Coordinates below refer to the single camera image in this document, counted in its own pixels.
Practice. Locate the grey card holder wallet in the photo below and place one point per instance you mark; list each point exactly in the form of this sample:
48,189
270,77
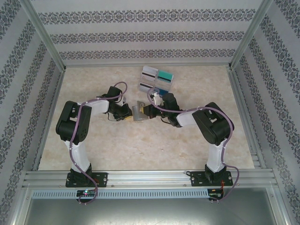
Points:
138,114

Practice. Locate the clear acrylic card stand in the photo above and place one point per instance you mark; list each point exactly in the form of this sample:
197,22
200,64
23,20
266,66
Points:
155,80

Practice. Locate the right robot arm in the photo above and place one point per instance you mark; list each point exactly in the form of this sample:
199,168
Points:
215,126

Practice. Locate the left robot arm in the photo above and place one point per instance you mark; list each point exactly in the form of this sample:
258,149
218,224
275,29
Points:
72,126

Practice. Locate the blue cards stack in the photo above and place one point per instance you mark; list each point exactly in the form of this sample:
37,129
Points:
164,90

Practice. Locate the teal cards stack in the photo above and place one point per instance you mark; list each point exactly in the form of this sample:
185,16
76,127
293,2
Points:
166,75

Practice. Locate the white cards with black stripe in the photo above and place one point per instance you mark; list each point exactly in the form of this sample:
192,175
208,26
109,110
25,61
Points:
150,71

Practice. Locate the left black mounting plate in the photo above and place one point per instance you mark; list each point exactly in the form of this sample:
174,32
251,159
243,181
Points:
102,179

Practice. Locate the black mounting plate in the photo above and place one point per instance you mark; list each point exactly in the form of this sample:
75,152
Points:
197,179
102,179

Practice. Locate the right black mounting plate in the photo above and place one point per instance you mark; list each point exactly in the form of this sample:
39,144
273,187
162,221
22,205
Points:
197,179

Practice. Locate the left circuit board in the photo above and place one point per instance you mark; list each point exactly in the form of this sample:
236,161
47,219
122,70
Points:
86,192

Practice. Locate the circuit board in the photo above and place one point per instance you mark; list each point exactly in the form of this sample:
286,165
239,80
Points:
86,192
216,194

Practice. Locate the grey metal sheet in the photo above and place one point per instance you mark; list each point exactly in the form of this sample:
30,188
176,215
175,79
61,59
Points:
150,212

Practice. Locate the right circuit board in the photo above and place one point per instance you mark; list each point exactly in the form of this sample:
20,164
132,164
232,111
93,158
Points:
216,194

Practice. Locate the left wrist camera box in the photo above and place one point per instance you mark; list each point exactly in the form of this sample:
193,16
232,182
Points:
122,101

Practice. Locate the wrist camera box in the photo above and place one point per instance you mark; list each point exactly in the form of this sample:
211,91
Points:
122,101
156,98

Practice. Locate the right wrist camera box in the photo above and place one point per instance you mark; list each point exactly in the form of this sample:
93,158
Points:
156,98

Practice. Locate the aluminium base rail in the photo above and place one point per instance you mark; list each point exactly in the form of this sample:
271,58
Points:
147,178

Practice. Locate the left aluminium side rail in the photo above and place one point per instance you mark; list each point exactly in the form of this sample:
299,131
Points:
50,117

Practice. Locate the aluminium side rail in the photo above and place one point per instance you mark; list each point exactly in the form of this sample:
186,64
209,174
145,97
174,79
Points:
246,117
50,117

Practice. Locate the right aluminium side rail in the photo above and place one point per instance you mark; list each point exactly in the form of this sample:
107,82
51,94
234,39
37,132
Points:
246,117

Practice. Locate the left aluminium frame post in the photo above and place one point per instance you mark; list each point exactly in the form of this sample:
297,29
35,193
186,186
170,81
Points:
44,35

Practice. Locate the aluminium frame post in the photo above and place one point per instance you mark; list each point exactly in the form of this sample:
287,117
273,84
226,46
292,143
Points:
44,35
250,35

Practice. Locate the right aluminium frame post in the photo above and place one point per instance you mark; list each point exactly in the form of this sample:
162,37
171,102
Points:
250,35

